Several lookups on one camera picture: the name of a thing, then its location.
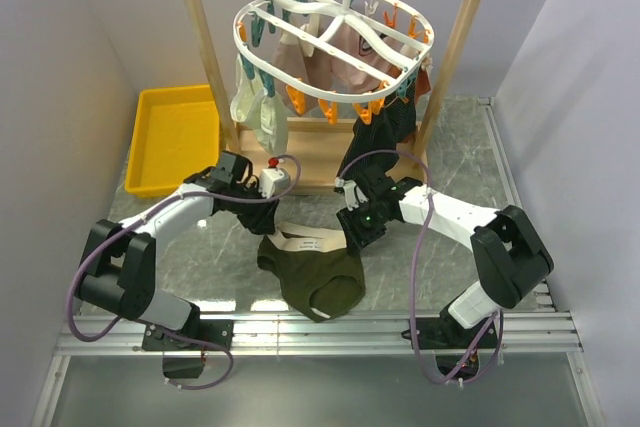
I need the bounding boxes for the aluminium mounting rail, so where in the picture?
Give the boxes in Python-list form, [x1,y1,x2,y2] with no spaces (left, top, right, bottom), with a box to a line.
[54,311,582,357]

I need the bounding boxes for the black striped hanging underwear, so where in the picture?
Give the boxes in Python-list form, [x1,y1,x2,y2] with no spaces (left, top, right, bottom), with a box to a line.
[337,86,416,175]

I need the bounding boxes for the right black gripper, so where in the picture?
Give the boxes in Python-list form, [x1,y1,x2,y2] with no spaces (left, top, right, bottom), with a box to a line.
[337,199,387,255]

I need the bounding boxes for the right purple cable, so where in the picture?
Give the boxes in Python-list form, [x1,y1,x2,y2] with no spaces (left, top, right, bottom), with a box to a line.
[335,149,502,386]

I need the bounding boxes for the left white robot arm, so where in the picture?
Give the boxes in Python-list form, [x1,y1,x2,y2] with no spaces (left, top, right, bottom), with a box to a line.
[66,151,290,349]

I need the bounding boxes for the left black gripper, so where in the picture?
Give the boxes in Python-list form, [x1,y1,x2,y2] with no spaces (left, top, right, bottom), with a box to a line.
[229,181,281,235]

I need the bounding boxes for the beige hanging underwear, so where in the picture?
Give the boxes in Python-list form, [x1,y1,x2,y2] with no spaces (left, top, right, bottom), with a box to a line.
[282,16,324,63]

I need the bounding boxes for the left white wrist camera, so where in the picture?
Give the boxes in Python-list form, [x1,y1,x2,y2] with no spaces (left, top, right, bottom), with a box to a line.
[258,157,291,198]

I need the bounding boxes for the rust orange hanging underwear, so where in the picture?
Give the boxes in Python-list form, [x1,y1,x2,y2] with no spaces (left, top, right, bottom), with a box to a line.
[414,67,431,107]

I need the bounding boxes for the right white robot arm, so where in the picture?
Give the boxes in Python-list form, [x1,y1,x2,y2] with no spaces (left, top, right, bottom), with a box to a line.
[335,166,554,350]

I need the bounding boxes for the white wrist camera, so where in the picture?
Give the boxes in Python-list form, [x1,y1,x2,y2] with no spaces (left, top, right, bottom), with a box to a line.
[334,177,369,211]
[258,157,291,198]

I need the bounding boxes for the white round clip hanger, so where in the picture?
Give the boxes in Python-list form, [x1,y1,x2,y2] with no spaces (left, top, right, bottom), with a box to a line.
[234,0,434,123]

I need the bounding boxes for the olive green underwear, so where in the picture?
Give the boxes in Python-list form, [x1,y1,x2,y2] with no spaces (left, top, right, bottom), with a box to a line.
[257,223,366,323]

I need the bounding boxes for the pale green hanging underwear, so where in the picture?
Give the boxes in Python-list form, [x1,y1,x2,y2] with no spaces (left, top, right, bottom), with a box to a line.
[230,54,288,155]

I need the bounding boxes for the wooden clothes rack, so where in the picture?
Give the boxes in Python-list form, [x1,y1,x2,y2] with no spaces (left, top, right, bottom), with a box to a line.
[184,0,481,195]

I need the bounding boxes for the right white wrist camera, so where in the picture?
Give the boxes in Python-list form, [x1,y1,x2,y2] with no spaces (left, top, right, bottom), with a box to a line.
[334,177,369,211]

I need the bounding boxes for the pink hanging underwear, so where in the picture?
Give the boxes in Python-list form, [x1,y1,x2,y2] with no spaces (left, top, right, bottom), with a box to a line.
[271,24,399,94]

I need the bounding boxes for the yellow plastic bin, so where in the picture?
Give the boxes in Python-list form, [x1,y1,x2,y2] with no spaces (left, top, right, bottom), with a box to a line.
[124,84,220,198]

